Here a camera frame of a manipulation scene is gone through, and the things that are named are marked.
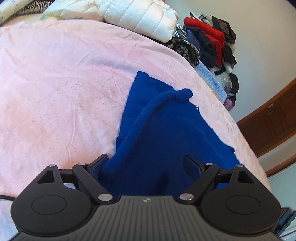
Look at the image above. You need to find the leopard print garment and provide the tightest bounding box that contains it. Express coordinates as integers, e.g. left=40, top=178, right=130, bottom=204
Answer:
left=166, top=37, right=200, bottom=68

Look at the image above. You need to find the white puffer jacket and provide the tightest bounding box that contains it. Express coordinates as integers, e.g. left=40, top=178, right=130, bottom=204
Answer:
left=43, top=0, right=179, bottom=43

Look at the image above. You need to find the light blue quilted blanket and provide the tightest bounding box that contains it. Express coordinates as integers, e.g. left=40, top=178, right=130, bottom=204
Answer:
left=194, top=61, right=227, bottom=104

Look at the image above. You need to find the brown wooden door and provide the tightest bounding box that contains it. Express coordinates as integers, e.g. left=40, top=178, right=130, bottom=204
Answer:
left=236, top=77, right=296, bottom=178

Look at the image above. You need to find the white script-print quilt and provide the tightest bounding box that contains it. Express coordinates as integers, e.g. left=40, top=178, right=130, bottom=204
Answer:
left=0, top=0, right=33, bottom=24

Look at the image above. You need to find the red jacket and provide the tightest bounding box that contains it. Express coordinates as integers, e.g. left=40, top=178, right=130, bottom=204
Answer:
left=184, top=17, right=225, bottom=68

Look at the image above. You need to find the purple plastic bag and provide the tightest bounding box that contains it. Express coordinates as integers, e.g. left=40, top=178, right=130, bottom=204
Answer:
left=224, top=98, right=235, bottom=111

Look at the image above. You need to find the blue knit sweater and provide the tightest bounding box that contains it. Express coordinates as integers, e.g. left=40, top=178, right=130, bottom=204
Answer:
left=98, top=72, right=238, bottom=196

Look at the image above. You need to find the black mesh garment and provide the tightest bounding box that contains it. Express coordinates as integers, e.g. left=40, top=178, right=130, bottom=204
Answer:
left=212, top=16, right=236, bottom=44

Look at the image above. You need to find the pink bed sheet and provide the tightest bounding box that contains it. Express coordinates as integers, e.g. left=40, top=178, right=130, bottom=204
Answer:
left=1, top=20, right=269, bottom=197

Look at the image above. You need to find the dark navy jacket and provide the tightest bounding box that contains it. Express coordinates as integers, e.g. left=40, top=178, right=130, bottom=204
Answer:
left=183, top=26, right=217, bottom=68

